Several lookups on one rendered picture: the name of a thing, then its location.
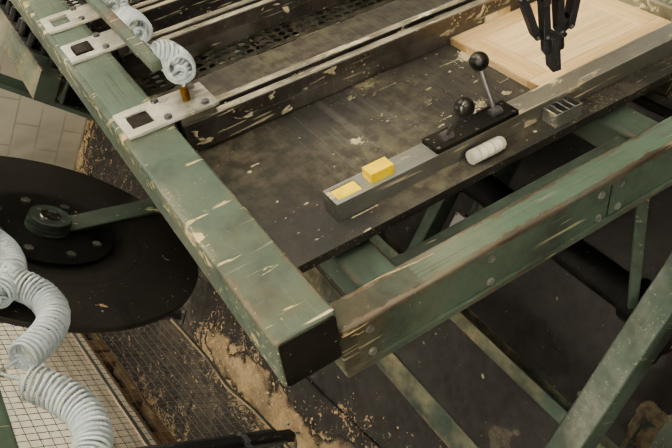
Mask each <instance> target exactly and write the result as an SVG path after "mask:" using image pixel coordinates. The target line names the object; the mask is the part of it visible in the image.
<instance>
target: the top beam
mask: <svg viewBox="0 0 672 448"><path fill-rule="evenodd" d="M10 1H11V2H12V4H13V5H14V7H15V8H16V9H17V11H18V12H19V14H20V15H21V16H22V18H23V19H24V21H25V22H26V24H27V25H28V26H29V28H30V29H31V31H32V32H33V33H34V35H35V36H36V38H37V39H38V40H39V42H40V43H41V45H42V46H43V47H44V49H45V50H46V52H47V53H48V55H49V56H50V57H51V59H52V60H53V62H54V63H55V64H56V66H57V67H58V69H59V70H60V71H61V73H62V74H63V76H64V77H65V78H66V80H67V81H68V83H69V84H70V86H71V87H72V88H73V90H74V91H75V93H76V94H77V95H78V97H79V98H80V100H81V101H82V102H83V104H84V105H85V107H86V108H87V109H88V111H89V112H90V114H91V115H92V117H93V118H94V119H95V121H96V122H97V124H98V125H99V126H100V128H101V129H102V131H103V132H104V133H105V135H106V136H107V138H108V139H109V140H110V142H111V143H112V145H113V146H114V148H115V149H116V150H117V152H118V153H119V155H120V156H121V157H122V159H123V160H124V162H125V163H126V164H127V166H128V167H129V169H130V170H131V171H132V173H133V174H134V176H135V177H136V179H137V180H138V181H139V183H140V184H141V186H142V187H143V188H144V190H145V191H146V193H147V194H148V195H149V197H150V198H151V200H152V201H153V202H154V204H155V205H156V207H157V208H158V210H159V211H160V212H161V214H162V215H163V217H164V218H165V219H166V221H167V222H168V224H169V225H170V226H171V228H172V229H173V231H174V232H175V233H176V235H177V236H178V238H179V239H180V241H181V242H182V243H183V245H184V246H185V248H186V249H187V250H188V252H189V253H190V255H191V256H192V257H193V259H194V260H195V262H196V263H197V264H198V266H199V267H200V269H201V270H202V272H203V273H204V274H205V276H206V277H207V279H208V280H209V281H210V283H211V284H212V286H213V287H214V288H215V290H216V291H217V293H218V294H219V295H220V297H221V298H222V300H223V301H224V303H225V304H226V305H227V307H228V308H229V310H230V311H231V312H232V314H233V315H234V317H235V318H236V319H237V321H238V322H239V324H240V325H241V327H242V328H243V329H244V331H245V332H246V334H247V335H248V336H249V338H250V339H251V341H252V342H253V343H254V345H255V346H256V348H257V349H258V350H259V352H260V353H261V355H262V356H263V358H264V359H265V360H266V362H267V363H268V365H269V366H270V367H271V369H272V370H273V372H274V373H275V374H276V376H277V377H278V379H279V380H280V381H281V383H282V384H283V385H284V386H285V387H287V386H293V385H294V384H296V383H298V382H299V381H301V380H303V379H305V378H306V377H308V376H310V375H311V374H313V373H315V372H317V371H318V370H320V369H322V368H323V367H325V366H327V365H329V364H330V363H332V362H334V361H335V360H337V359H339V358H340V357H341V356H342V348H341V342H340V336H339V330H338V324H337V318H336V312H335V310H334V309H333V307H332V306H331V305H330V304H329V303H328V302H327V301H326V299H325V298H324V297H323V296H322V295H321V294H320V293H319V291H318V290H317V289H316V288H315V287H314V286H313V285H312V283H311V282H310V281H309V280H308V279H307V278H306V277H305V275H304V274H303V273H302V272H301V271H300V270H299V268H298V267H297V266H296V265H295V264H294V263H293V262H292V260H291V259H290V258H289V257H288V256H287V255H286V254H285V252H284V251H283V250H282V249H281V248H280V247H279V246H278V244H277V243H276V242H275V241H274V240H273V239H272V238H271V236H270V235H269V234H268V233H267V232H266V231H265V229H264V228H263V227H262V226H261V225H260V224H259V223H258V221H257V220H256V219H255V218H254V217H253V216H252V215H251V213H250V212H249V211H248V210H247V209H246V208H245V207H244V205H243V204H242V203H241V202H240V201H239V200H238V199H237V197H236V196H235V195H234V194H233V193H232V192H231V191H230V189H229V188H228V187H227V186H226V185H225V184H224V182H223V181H222V180H221V179H220V178H219V177H218V176H217V174H216V173H215V172H214V171H213V170H212V169H211V168H210V166H209V165H208V164H207V163H206V162H205V161H204V160H203V158H202V157H201V156H200V155H199V154H198V153H197V152H196V150H195V149H194V148H193V147H192V146H191V145H190V144H189V142H188V141H187V140H186V139H185V138H184V137H183V135H182V134H181V133H180V132H179V131H178V130H177V129H176V127H175V126H174V125H173V124H170V125H167V126H165V127H162V128H160V129H158V130H156V131H153V132H151V133H148V134H146V135H143V136H141V137H139V138H136V139H133V140H129V139H128V138H127V136H126V135H125V134H124V132H123V131H122V130H121V128H120V127H119V126H118V124H117V123H116V122H115V120H114V119H113V117H112V116H113V115H115V114H118V113H120V112H123V111H125V110H128V109H130V108H133V107H135V106H138V105H140V104H143V103H146V102H148V101H150V98H149V96H148V95H147V94H146V93H145V92H144V91H143V90H142V88H141V87H140V86H139V85H138V84H137V83H136V82H135V80H134V79H133V78H132V77H131V76H130V75H129V74H128V72H127V71H126V70H125V69H124V68H123V67H122V66H121V64H120V63H119V62H118V61H117V60H116V59H115V58H114V56H113V55H112V54H111V53H110V52H108V53H105V54H102V55H100V56H97V57H94V58H92V59H89V60H86V61H83V62H81V63H77V64H75V65H72V63H71V62H70V61H69V59H68V58H67V57H66V55H65V54H64V53H63V51H62V50H61V49H60V47H61V46H64V45H67V44H69V43H72V42H75V41H78V40H80V39H83V38H87V37H89V36H92V34H93V32H92V31H91V30H90V29H89V28H88V27H87V25H86V24H82V25H79V26H76V27H74V28H71V29H68V30H65V31H62V32H59V33H56V34H53V35H50V34H49V33H48V31H47V30H46V29H45V27H44V26H43V25H42V23H41V22H40V20H39V19H42V18H45V17H47V16H50V15H53V14H56V13H59V12H62V11H66V10H69V9H70V6H69V5H68V4H67V2H66V1H65V0H10Z"/></svg>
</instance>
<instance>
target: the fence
mask: <svg viewBox="0 0 672 448"><path fill-rule="evenodd" d="M670 54H672V22H671V23H669V24H667V25H665V26H663V27H660V28H658V29H656V30H654V31H652V32H650V33H648V34H646V35H644V36H642V37H640V38H638V39H636V40H634V41H632V42H630V43H627V44H625V45H623V46H621V47H619V48H617V49H615V50H613V51H611V52H609V53H607V54H605V55H603V56H601V57H599V58H596V59H594V60H592V61H590V62H588V63H586V64H584V65H582V66H580V67H578V68H576V69H574V70H572V71H570V72H568V73H566V74H563V75H561V76H559V77H557V78H555V79H553V80H551V81H549V82H547V83H545V84H543V85H541V86H539V87H537V88H535V89H532V90H530V91H528V92H526V93H524V94H522V95H520V96H518V97H516V98H514V99H512V100H510V101H508V102H506V103H508V104H510V105H511V106H513V107H515V108H516V109H518V110H519V115H517V116H515V117H513V118H511V119H509V120H507V121H505V122H503V123H501V124H499V125H497V126H495V127H493V128H491V129H489V130H487V131H485V132H483V133H481V134H479V135H477V136H475V137H473V138H471V139H469V140H467V141H465V142H463V143H461V144H459V145H457V146H455V147H453V148H451V149H449V150H446V151H444V152H442V153H440V154H436V153H435V152H433V151H432V150H430V149H429V148H428V147H426V146H425V145H424V144H422V143H421V144H419V145H417V146H415V147H413V148H411V149H409V150H407V151H404V152H402V153H400V154H398V155H396V156H394V157H392V158H390V159H388V160H389V161H391V162H392V163H393V164H394V173H393V174H391V175H389V176H387V177H385V178H383V179H381V180H379V181H377V182H375V183H373V184H371V183H370V182H369V181H368V180H367V179H365V178H364V177H363V173H362V172H361V173H359V174H357V175H355V176H353V177H351V178H349V179H347V180H345V181H343V182H340V183H338V184H336V185H334V186H332V187H330V188H328V189H326V190H324V191H323V198H324V204H325V208H326V209H327V210H328V211H329V212H330V213H331V214H332V215H333V216H334V217H335V218H336V219H337V220H338V221H339V222H340V221H342V220H344V219H346V218H348V217H350V216H352V215H354V214H356V213H358V212H360V211H362V210H364V209H366V208H368V207H370V206H372V205H374V204H376V203H378V202H380V201H382V200H384V199H386V198H388V197H390V196H392V195H394V194H396V193H398V192H400V191H402V190H404V189H405V188H407V187H409V186H411V185H413V184H415V183H417V182H419V181H421V180H423V179H425V178H427V177H429V176H431V175H433V174H435V173H437V172H439V171H441V170H443V169H445V168H447V167H449V166H451V165H453V164H455V163H457V162H459V161H461V160H463V159H465V158H466V152H467V151H468V150H470V149H472V148H474V147H476V146H478V145H480V144H482V143H484V142H486V141H488V140H490V139H492V138H494V137H497V136H502V137H503V138H506V137H508V136H510V135H512V134H514V133H516V132H518V131H520V130H522V129H524V128H526V127H528V126H530V125H532V124H534V123H536V122H538V121H540V120H542V111H543V107H545V106H547V105H549V104H551V103H553V102H555V101H557V100H559V99H561V98H563V97H565V96H567V95H569V96H570V97H572V98H574V99H576V100H578V101H579V100H581V99H583V98H585V97H587V96H589V95H591V94H593V93H595V92H597V91H599V90H601V89H603V88H605V87H607V86H609V85H611V84H613V83H615V82H617V81H619V80H621V79H623V78H625V77H627V76H629V75H631V74H633V73H634V72H636V71H638V70H640V69H642V68H644V67H646V66H648V65H650V64H652V63H654V62H656V61H658V60H660V59H662V58H664V57H666V56H668V55H670ZM351 181H354V182H355V183H356V184H358V185H359V186H360V187H361V188H362V189H361V190H359V191H357V192H355V193H353V194H351V195H348V196H346V197H344V198H342V199H340V200H338V199H337V198H336V197H335V196H334V195H332V194H331V193H330V192H331V191H333V190H335V189H337V188H339V187H341V186H343V185H345V184H347V183H349V182H351Z"/></svg>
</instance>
